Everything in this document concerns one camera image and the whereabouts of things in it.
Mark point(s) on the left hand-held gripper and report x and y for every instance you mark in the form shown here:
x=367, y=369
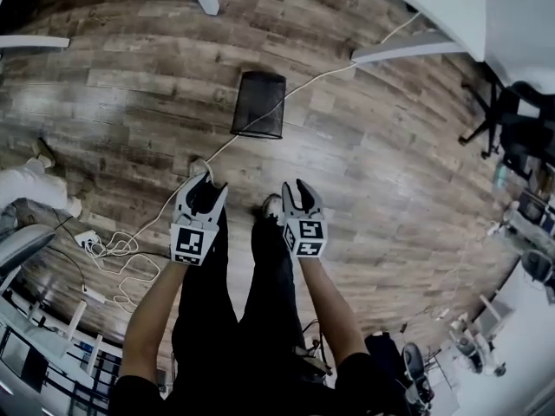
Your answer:
x=186, y=243

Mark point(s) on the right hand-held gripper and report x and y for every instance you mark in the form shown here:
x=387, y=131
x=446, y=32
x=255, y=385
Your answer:
x=308, y=236

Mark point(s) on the black mesh waste bin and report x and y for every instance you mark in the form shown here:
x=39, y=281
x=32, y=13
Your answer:
x=260, y=102

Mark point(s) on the person's right forearm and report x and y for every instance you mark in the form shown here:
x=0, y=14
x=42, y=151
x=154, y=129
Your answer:
x=334, y=310

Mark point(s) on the person's left forearm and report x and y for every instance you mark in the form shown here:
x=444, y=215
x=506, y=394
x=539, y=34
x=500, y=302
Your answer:
x=152, y=319

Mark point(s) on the person's right shoe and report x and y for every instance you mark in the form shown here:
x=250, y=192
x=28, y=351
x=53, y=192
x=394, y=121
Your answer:
x=271, y=206

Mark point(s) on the person's shoe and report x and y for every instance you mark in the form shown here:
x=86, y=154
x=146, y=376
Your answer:
x=199, y=167
x=271, y=206

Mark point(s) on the person's left shoe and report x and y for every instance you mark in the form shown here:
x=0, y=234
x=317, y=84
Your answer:
x=199, y=167

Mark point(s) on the person's black clothing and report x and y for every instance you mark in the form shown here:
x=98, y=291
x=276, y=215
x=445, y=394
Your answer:
x=269, y=275

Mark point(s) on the white power strip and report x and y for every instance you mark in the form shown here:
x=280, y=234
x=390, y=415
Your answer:
x=86, y=238

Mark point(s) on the white power adapter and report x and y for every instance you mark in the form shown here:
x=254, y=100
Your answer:
x=93, y=294

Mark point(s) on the grey rounded machine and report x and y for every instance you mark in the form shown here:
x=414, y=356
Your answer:
x=26, y=245

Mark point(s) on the green dustpan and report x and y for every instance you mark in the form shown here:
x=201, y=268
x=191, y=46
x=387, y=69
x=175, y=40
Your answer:
x=500, y=176

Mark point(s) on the small white table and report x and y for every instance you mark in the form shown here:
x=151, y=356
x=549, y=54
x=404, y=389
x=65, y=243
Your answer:
x=498, y=314

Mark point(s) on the dark desk with white legs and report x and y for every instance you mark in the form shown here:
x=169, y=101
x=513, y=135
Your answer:
x=34, y=41

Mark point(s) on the black office chair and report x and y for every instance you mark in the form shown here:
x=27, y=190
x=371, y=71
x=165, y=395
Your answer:
x=520, y=119

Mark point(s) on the white frame rack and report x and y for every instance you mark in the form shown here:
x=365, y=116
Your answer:
x=43, y=353

